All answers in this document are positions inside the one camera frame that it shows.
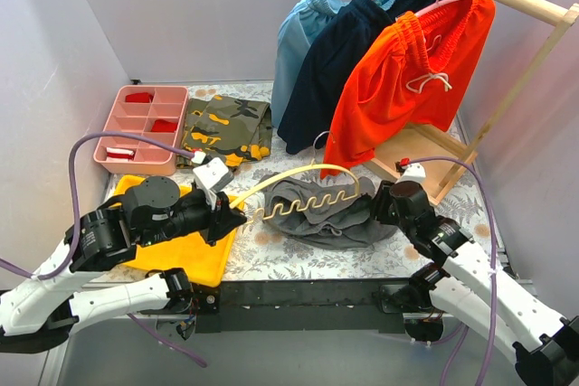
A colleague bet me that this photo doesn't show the grey shorts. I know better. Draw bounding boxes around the grey shorts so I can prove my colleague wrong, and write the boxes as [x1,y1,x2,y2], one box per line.
[263,176,397,250]

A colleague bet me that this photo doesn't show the cream yellow hanger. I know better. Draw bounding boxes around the cream yellow hanger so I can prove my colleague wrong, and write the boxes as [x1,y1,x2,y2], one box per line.
[230,155,361,224]

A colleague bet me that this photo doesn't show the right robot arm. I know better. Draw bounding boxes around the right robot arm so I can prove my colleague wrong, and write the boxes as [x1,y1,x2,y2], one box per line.
[371,181,578,385]

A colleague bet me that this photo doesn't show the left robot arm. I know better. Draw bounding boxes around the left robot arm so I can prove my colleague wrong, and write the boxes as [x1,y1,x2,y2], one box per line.
[1,176,247,354]

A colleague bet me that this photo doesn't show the camouflage shorts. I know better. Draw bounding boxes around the camouflage shorts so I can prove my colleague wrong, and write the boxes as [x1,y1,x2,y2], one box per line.
[181,95,272,168]

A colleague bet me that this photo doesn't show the navy blue shorts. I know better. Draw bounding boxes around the navy blue shorts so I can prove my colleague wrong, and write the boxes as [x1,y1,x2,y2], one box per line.
[276,0,435,155]

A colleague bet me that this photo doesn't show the orange shorts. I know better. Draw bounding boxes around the orange shorts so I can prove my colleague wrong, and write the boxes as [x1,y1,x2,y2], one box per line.
[324,0,496,168]

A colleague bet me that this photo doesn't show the light blue shorts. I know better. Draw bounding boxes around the light blue shorts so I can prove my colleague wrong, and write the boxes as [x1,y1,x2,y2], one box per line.
[270,0,426,128]

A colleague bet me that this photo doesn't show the wooden clothes rack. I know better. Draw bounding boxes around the wooden clothes rack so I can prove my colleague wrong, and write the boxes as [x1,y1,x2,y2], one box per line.
[314,0,579,206]

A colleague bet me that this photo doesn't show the red sock middle compartment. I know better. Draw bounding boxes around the red sock middle compartment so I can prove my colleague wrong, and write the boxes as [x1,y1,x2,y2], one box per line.
[150,119,178,133]

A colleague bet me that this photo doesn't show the red sock compartment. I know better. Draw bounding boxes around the red sock compartment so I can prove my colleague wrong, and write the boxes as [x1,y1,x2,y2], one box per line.
[150,119,178,133]
[125,92,153,104]

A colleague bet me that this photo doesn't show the pink divided organizer box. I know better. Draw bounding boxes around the pink divided organizer box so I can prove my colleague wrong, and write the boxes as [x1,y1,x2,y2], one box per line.
[93,85,189,175]

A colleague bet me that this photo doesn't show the red white striped sock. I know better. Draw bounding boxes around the red white striped sock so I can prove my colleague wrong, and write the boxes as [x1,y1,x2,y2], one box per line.
[106,147,135,160]

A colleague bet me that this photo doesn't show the red sock back compartment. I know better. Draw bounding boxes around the red sock back compartment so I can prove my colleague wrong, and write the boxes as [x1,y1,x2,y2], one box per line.
[125,92,153,104]

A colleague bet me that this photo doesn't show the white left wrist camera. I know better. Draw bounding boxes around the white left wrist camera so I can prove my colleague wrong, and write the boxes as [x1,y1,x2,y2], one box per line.
[193,157,234,210]

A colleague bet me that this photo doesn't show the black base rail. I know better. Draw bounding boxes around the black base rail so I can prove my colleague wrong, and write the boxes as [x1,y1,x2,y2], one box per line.
[139,279,447,344]

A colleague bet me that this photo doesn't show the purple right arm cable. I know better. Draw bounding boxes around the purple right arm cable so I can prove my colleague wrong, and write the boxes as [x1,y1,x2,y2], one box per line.
[409,155,501,386]

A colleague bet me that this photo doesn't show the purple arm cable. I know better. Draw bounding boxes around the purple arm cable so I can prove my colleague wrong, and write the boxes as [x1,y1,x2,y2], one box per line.
[0,132,209,368]
[409,155,501,386]

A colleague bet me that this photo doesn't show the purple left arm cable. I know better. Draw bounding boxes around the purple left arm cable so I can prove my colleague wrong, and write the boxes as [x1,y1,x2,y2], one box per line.
[0,132,209,368]

